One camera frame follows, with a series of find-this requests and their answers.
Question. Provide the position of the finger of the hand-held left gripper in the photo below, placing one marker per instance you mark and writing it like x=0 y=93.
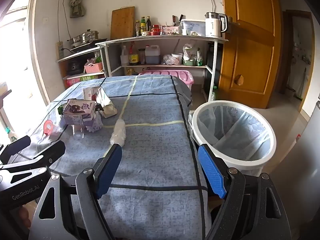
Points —
x=53 y=151
x=17 y=146

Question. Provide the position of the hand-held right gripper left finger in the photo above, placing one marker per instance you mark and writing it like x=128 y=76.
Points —
x=110 y=170

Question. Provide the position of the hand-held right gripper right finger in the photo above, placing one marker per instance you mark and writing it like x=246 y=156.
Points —
x=212 y=172

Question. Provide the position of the clear plastic wrap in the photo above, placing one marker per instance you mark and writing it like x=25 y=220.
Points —
x=117 y=132

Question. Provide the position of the white round trash bin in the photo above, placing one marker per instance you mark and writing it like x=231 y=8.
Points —
x=252 y=165

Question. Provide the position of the green snack wrapper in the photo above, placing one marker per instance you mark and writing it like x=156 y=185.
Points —
x=60 y=110

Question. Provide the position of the purple milk carton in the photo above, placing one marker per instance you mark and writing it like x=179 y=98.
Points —
x=77 y=111

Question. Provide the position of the lavender patterned wrapper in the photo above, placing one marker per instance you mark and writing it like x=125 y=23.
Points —
x=94 y=125

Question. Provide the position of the white bin liner bag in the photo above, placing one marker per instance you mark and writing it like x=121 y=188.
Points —
x=232 y=127

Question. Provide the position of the brown coffee sachet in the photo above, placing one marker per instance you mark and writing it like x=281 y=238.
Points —
x=98 y=108

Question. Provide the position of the beige snack packet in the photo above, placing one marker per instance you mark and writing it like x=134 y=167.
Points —
x=106 y=103

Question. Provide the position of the strawberry juice carton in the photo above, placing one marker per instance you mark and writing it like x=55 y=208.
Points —
x=90 y=93

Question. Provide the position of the person's left hand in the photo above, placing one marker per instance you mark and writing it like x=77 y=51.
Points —
x=24 y=216

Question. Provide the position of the white bottle green cap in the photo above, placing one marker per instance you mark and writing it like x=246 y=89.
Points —
x=11 y=136

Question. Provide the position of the green plastic bottle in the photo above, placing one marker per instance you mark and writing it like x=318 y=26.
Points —
x=213 y=95

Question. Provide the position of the green carton box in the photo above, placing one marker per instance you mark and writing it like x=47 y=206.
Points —
x=91 y=77

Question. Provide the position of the black kitchen appliance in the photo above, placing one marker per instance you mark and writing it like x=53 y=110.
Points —
x=73 y=67

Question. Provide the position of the bright window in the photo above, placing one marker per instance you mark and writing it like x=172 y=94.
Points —
x=15 y=55

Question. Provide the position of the pink woven basket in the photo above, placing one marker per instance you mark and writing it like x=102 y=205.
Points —
x=93 y=68

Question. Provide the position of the grey refrigerator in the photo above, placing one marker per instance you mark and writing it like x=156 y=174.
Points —
x=305 y=180

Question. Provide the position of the wooden door knob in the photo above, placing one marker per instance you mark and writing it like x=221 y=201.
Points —
x=238 y=80

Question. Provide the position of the small white shelf rack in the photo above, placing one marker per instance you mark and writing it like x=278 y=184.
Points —
x=80 y=52

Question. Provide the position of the pink lidded storage box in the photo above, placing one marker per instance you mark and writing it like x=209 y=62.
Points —
x=170 y=75

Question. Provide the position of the black induction cooker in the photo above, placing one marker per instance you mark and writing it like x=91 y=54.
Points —
x=85 y=47

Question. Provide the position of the green bowl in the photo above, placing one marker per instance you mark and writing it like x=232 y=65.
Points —
x=189 y=63

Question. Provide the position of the white plastic bottle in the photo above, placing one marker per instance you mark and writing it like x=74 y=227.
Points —
x=124 y=58

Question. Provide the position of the steel pan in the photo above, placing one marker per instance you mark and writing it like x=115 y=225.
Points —
x=74 y=40

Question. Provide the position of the green white packet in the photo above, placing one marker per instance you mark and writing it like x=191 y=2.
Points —
x=199 y=60

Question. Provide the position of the yellow label sauce bottle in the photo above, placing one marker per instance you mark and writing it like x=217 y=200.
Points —
x=133 y=58

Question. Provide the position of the dark jar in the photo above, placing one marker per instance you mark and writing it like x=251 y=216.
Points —
x=142 y=57

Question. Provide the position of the white plastic tub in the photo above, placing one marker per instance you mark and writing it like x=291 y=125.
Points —
x=178 y=58

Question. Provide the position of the crumpled plastic bag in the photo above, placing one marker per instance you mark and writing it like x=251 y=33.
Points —
x=168 y=60

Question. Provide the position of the steel steamer pot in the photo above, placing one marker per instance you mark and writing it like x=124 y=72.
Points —
x=90 y=36

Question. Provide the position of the plastic oil jug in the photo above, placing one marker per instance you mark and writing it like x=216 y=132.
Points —
x=152 y=56

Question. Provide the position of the white snack bag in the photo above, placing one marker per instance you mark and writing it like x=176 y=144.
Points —
x=189 y=52

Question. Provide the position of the wooden door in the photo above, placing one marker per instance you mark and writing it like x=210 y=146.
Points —
x=250 y=42

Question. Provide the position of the large white shelf rack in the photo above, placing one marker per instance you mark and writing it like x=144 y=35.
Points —
x=162 y=38

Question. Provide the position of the small clear bottle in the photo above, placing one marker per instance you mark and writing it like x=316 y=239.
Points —
x=137 y=30

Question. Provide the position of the wooden cutting board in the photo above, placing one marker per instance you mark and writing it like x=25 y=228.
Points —
x=122 y=23

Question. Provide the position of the red lidded jar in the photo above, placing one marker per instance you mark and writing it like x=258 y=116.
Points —
x=155 y=31

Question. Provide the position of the white electric kettle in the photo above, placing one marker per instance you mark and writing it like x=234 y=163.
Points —
x=213 y=26

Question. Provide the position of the pink flat box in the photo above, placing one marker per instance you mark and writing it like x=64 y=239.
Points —
x=172 y=31

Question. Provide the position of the clear plastic storage box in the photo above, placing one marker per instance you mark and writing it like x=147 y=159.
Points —
x=193 y=26

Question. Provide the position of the green glass bottle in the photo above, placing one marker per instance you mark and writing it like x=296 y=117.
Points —
x=143 y=26

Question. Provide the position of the dark sauce bottle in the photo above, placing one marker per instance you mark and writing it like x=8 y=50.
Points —
x=148 y=25

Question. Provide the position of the wall power strip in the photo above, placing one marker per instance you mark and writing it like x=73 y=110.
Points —
x=60 y=51

